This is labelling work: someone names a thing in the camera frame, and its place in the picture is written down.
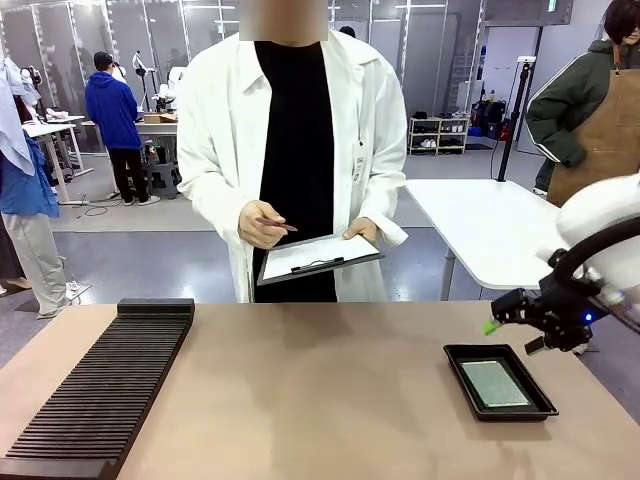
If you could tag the white ID badge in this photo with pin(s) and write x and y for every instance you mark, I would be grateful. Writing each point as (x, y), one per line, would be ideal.
(359, 167)

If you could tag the person in white lab coat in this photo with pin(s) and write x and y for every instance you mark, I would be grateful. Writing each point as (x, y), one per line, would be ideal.
(220, 125)

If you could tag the wood top background table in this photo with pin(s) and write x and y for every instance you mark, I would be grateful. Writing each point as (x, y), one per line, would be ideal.
(160, 129)

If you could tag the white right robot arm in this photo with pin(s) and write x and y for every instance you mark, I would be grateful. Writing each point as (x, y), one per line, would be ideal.
(595, 210)

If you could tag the white paper sheet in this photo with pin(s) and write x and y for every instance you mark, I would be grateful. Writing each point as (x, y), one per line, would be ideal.
(300, 255)

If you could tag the wooden shoe shelf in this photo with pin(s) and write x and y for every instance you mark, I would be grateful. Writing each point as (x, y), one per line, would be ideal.
(440, 135)

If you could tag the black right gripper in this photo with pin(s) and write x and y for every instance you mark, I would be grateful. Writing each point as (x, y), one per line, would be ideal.
(562, 315)

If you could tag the black plastic tray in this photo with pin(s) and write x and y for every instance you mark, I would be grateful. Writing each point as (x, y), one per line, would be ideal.
(515, 414)

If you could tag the green PCB board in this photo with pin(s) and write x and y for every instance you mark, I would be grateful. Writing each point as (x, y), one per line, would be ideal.
(495, 382)

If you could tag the person in brown apron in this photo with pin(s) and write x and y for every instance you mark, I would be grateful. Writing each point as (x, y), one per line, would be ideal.
(600, 125)

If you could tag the dark red pen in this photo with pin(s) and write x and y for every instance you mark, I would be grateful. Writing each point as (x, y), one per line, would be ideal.
(280, 225)

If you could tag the brown cardboard box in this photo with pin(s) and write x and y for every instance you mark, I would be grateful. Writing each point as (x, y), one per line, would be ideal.
(160, 118)

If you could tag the white device on black stand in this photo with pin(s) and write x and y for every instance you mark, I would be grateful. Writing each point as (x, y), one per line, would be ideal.
(141, 67)

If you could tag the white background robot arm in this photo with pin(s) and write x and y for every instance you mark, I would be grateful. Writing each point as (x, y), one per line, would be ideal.
(167, 90)

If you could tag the person's right hand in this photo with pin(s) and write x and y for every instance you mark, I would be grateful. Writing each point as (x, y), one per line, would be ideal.
(257, 230)

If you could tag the white background desk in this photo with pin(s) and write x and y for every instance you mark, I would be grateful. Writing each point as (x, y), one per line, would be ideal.
(50, 122)

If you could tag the black tripod pole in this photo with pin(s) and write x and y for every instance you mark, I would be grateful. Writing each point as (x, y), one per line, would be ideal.
(511, 135)

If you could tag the person in blue hoodie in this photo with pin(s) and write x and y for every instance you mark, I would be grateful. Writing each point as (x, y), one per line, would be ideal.
(112, 110)

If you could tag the white rounded table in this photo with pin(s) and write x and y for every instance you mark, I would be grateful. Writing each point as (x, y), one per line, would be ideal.
(475, 225)

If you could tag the black slotted PCB rack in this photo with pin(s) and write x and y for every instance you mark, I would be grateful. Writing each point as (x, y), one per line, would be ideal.
(100, 390)

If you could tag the grey step stool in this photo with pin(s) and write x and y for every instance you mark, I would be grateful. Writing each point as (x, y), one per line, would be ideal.
(162, 177)

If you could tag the black bags pile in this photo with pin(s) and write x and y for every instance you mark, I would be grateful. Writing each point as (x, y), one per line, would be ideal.
(492, 117)

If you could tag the person's left hand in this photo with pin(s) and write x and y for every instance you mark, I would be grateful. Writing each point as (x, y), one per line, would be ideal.
(362, 231)

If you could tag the dark grey clipboard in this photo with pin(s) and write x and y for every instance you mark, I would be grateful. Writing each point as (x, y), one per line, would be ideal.
(317, 265)

